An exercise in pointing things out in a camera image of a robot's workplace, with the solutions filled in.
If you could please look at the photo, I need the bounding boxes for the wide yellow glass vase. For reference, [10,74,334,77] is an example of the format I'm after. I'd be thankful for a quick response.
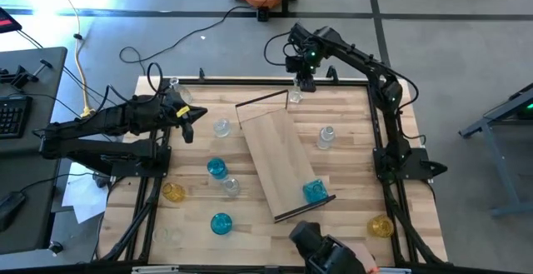
[366,214,395,239]

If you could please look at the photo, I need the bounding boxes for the clear short ribbed glass jar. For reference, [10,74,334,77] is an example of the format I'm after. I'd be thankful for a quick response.
[212,117,232,138]

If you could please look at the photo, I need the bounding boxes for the wooden shelf black metal frame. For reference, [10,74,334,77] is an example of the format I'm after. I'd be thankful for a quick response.
[234,88,337,224]

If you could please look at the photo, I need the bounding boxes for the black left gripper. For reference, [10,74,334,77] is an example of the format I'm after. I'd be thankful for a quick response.
[131,92,208,144]

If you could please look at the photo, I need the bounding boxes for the clear slender hexagonal glass vase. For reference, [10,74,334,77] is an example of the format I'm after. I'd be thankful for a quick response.
[289,80,304,104]

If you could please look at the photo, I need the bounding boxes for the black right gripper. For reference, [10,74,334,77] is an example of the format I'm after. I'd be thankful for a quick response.
[285,23,334,93]

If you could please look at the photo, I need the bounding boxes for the teal glass bottle vase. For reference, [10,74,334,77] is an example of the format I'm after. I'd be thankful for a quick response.
[207,157,229,181]

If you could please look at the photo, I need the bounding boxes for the clear ribbed glass bottle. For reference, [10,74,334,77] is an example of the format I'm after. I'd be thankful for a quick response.
[315,125,336,151]

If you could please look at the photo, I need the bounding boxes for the teal faceted glass vase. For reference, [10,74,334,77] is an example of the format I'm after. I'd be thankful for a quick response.
[301,177,330,204]

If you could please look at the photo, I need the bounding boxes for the clear round glass jar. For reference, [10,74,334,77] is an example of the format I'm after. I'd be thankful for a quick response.
[221,176,242,197]

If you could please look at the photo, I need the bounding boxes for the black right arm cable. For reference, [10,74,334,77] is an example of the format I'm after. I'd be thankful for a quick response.
[263,31,301,67]

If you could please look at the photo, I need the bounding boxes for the black computer mouse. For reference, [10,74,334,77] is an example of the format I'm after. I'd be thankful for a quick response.
[0,190,27,232]

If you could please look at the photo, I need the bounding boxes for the clear glass cylinder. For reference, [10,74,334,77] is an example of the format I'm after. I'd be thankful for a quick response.
[152,227,185,245]

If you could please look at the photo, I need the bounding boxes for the white paper sheets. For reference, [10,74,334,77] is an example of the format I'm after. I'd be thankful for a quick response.
[61,162,110,224]

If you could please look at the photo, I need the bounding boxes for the black aluminium rig frame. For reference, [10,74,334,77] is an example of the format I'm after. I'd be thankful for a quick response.
[91,76,449,269]

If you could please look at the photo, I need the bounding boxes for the grey metal stand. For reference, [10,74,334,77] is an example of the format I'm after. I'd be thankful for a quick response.
[459,82,533,217]

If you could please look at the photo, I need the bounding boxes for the clear tall ribbed glass vase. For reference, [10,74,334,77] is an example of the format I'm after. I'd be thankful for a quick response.
[168,77,193,105]

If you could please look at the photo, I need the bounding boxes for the black desk clamp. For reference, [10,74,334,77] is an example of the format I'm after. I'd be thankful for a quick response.
[0,59,54,90]

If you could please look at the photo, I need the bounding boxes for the black floor cable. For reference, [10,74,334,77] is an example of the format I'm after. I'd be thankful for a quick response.
[118,5,260,77]

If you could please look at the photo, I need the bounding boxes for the black keyboard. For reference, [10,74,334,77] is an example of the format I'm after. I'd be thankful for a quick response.
[0,94,33,140]

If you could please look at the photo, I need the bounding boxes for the black device red screen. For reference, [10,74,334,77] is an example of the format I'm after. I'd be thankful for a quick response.
[0,6,22,35]

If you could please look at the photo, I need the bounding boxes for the teal round glass vase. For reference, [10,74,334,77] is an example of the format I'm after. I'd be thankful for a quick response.
[210,212,233,237]

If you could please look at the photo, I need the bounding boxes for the yellow extension cord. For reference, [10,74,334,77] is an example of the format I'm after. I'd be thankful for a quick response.
[45,0,101,122]

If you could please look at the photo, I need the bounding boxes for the black desk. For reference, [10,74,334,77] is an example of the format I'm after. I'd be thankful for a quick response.
[0,148,62,255]
[0,47,68,154]

